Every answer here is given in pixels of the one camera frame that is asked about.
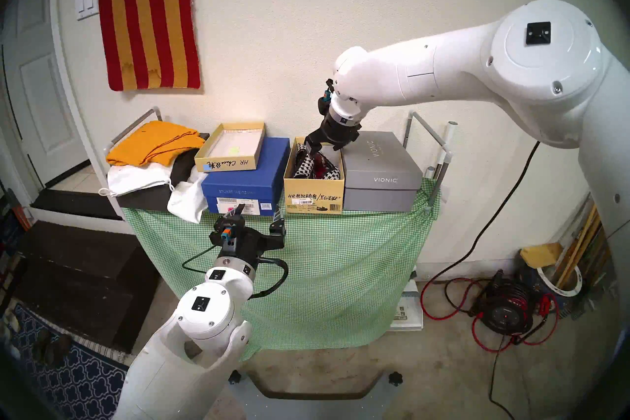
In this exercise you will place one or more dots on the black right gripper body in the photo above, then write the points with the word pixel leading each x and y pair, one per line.
pixel 337 134

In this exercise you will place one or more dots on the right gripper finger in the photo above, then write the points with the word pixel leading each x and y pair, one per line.
pixel 312 143

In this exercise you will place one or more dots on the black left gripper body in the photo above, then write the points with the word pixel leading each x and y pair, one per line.
pixel 243 244

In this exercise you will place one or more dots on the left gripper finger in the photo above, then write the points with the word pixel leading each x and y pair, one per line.
pixel 237 218
pixel 278 226

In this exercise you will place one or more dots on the black white checkered slingback heel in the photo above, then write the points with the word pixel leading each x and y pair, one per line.
pixel 330 173
pixel 302 165

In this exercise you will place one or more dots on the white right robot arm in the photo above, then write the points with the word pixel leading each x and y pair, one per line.
pixel 467 64

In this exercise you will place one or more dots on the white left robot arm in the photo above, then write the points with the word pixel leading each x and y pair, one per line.
pixel 187 355

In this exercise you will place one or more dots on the blue Stuart Weitzman shoe box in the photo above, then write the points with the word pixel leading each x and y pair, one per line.
pixel 246 185

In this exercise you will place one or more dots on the open tan shoe box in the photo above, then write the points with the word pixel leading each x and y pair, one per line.
pixel 312 197

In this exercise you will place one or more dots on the grey Vionic shoe box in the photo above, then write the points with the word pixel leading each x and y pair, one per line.
pixel 381 168

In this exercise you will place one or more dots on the tan handwritten box lid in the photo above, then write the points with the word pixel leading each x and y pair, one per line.
pixel 236 146

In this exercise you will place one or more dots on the white appliance box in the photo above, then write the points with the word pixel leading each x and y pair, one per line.
pixel 407 313

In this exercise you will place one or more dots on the dark brown shoe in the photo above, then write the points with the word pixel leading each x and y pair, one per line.
pixel 42 344
pixel 60 350

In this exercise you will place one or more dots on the green white checkered tablecloth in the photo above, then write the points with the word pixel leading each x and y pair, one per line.
pixel 320 271

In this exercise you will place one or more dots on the orange folded cloth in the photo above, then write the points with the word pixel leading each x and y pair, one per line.
pixel 152 141

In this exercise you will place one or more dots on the black base knob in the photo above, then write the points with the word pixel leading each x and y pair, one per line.
pixel 235 377
pixel 395 378

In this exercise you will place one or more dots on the blue white patterned rug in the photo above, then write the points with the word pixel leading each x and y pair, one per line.
pixel 83 379

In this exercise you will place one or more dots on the white panel door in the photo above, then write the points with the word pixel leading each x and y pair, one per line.
pixel 39 94

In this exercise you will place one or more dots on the yellow cardboard block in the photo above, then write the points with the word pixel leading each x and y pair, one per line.
pixel 541 254

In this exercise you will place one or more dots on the blue white ceramic pot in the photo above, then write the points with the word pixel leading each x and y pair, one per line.
pixel 534 281

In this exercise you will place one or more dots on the bundle of wooden sticks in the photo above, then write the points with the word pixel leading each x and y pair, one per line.
pixel 585 237

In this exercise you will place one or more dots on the grey table side rail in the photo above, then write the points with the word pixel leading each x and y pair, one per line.
pixel 414 115
pixel 130 127

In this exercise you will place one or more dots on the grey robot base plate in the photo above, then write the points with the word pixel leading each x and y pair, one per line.
pixel 246 404

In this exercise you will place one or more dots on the red yellow striped wall hanging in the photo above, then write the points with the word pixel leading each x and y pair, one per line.
pixel 147 20

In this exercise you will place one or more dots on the white light switch plate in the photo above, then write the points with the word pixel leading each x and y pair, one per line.
pixel 86 0

